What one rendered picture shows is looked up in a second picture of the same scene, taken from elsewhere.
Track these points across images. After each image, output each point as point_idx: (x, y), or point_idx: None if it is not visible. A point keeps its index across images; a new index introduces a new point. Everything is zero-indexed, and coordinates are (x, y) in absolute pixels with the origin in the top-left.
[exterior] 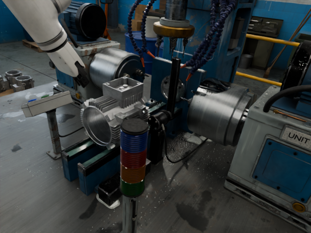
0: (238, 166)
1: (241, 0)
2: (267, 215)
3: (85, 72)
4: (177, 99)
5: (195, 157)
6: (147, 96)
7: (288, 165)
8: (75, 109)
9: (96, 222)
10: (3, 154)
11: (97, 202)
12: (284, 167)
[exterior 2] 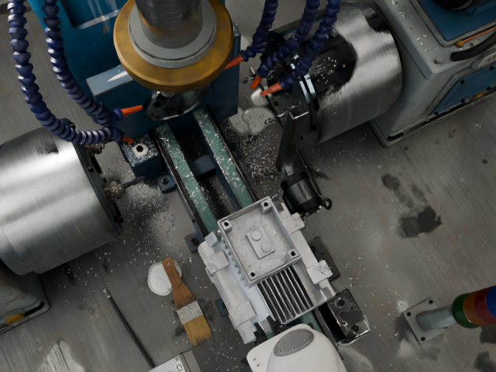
0: (407, 119)
1: None
2: (446, 125)
3: (313, 326)
4: (193, 103)
5: (305, 148)
6: (32, 125)
7: (479, 80)
8: (29, 333)
9: (385, 356)
10: None
11: (350, 348)
12: (474, 83)
